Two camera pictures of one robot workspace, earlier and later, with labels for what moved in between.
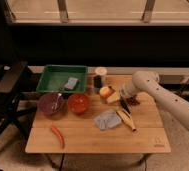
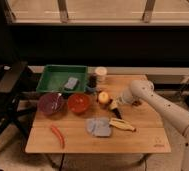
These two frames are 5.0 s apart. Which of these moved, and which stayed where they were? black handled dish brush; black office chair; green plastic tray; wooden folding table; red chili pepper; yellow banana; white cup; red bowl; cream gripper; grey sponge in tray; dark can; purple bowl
Moved: yellow banana; cream gripper; dark can; black handled dish brush
Stayed: red bowl; purple bowl; wooden folding table; white cup; red chili pepper; grey sponge in tray; black office chair; green plastic tray
